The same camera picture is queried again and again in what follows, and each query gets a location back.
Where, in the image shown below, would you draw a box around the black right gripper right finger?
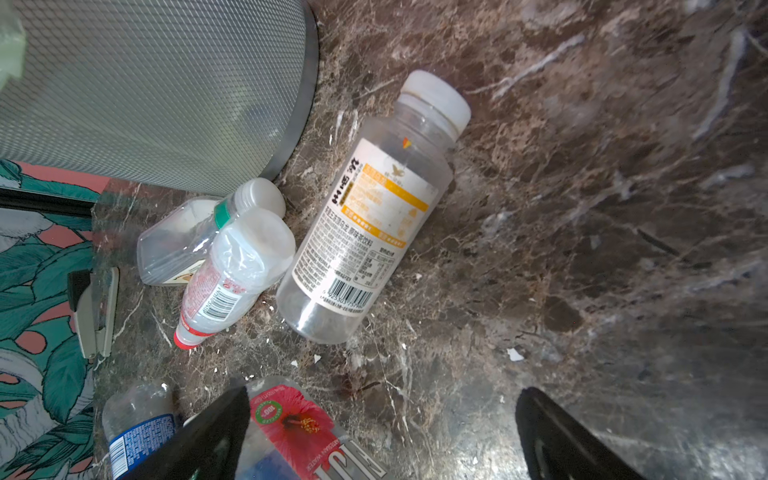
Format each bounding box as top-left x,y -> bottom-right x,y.
515,387 -> 643,480

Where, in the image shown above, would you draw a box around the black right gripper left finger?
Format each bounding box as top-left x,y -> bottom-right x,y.
123,386 -> 250,480

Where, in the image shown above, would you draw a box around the clear bottle blue cap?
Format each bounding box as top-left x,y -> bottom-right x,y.
235,376 -> 395,480

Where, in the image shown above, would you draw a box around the blue label clear water bottle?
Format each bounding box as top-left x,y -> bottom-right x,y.
102,380 -> 177,479

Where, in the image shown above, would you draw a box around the white cap orange label bottle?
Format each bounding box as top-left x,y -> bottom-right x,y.
276,70 -> 471,345

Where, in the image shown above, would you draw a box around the grey mesh waste bin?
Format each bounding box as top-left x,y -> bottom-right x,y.
1,1 -> 319,195

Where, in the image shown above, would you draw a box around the grey black stapler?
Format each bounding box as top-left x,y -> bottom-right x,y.
67,267 -> 119,360

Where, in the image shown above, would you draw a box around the red cap white bottle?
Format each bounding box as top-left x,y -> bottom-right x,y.
174,207 -> 296,350

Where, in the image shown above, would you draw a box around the clear bottle green neck band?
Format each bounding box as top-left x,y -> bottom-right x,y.
136,178 -> 286,286

